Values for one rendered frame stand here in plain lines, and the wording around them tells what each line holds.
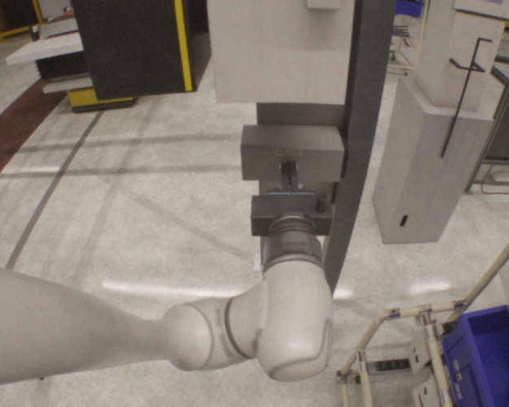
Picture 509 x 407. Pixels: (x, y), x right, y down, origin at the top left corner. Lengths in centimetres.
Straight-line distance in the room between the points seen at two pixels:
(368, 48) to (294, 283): 41
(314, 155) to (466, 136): 116
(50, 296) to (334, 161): 58
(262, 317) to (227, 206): 181
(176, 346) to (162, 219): 180
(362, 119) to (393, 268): 142
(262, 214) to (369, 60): 33
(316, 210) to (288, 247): 10
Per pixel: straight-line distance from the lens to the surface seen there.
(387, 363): 125
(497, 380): 105
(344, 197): 82
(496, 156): 266
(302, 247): 49
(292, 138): 68
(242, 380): 163
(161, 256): 203
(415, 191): 183
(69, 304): 22
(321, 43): 47
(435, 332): 104
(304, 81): 49
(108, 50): 53
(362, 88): 66
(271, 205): 56
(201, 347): 48
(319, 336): 42
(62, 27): 384
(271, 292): 45
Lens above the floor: 157
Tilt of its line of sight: 45 degrees down
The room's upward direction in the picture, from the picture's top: 2 degrees counter-clockwise
